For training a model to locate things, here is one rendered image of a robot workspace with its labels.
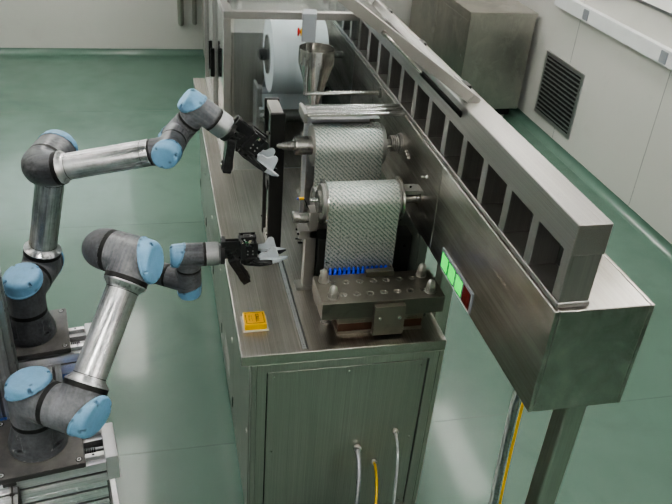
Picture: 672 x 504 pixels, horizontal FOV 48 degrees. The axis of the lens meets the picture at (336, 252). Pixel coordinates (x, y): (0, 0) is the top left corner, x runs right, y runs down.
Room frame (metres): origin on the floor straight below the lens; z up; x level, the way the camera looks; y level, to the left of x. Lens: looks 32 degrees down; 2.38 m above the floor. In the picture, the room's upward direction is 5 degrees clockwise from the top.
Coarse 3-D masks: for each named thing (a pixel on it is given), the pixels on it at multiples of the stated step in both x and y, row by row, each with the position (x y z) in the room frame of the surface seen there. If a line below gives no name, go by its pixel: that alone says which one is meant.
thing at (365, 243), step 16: (336, 224) 2.09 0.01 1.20; (352, 224) 2.10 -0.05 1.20; (368, 224) 2.12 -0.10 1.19; (384, 224) 2.13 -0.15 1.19; (336, 240) 2.09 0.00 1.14; (352, 240) 2.10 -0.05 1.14; (368, 240) 2.12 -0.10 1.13; (384, 240) 2.13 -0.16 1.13; (336, 256) 2.09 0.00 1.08; (352, 256) 2.10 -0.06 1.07; (368, 256) 2.12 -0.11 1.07; (384, 256) 2.13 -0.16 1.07
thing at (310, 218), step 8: (312, 208) 2.17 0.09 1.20; (304, 216) 2.15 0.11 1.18; (312, 216) 2.14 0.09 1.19; (304, 224) 2.18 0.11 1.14; (312, 224) 2.14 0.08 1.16; (304, 232) 2.14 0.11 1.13; (312, 232) 2.14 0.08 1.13; (304, 240) 2.16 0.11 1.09; (312, 240) 2.15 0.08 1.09; (304, 248) 2.15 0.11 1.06; (312, 248) 2.15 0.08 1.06; (304, 256) 2.14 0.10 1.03; (312, 256) 2.15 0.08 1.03; (304, 264) 2.15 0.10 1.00; (312, 264) 2.15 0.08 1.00; (304, 272) 2.15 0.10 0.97; (312, 272) 2.15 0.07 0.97; (296, 280) 2.18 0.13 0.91; (304, 280) 2.15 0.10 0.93; (312, 280) 2.15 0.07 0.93; (296, 288) 2.13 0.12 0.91; (304, 288) 2.14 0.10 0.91
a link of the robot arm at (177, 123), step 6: (174, 120) 2.00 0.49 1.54; (180, 120) 1.99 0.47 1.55; (168, 126) 1.98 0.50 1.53; (174, 126) 1.97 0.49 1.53; (180, 126) 1.98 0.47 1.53; (186, 126) 1.99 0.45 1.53; (162, 132) 2.01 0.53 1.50; (186, 132) 1.98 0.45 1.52; (192, 132) 2.00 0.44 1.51; (186, 138) 1.96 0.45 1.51; (186, 144) 1.96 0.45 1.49
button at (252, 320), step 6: (246, 312) 1.95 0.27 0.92; (252, 312) 1.95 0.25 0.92; (258, 312) 1.95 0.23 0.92; (246, 318) 1.92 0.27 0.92; (252, 318) 1.92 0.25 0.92; (258, 318) 1.92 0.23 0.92; (264, 318) 1.92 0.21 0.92; (246, 324) 1.89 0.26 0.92; (252, 324) 1.89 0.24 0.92; (258, 324) 1.89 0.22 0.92; (264, 324) 1.90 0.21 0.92; (246, 330) 1.88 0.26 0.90
